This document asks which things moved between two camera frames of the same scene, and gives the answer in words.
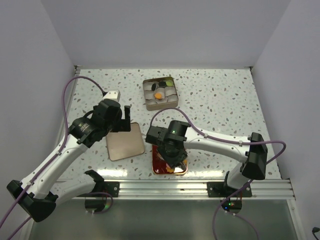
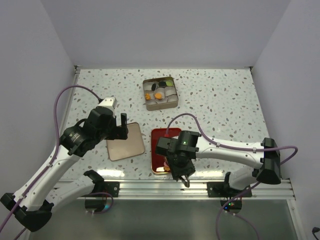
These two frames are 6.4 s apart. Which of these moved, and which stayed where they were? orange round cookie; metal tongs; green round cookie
Moved: metal tongs
Stayed: green round cookie; orange round cookie
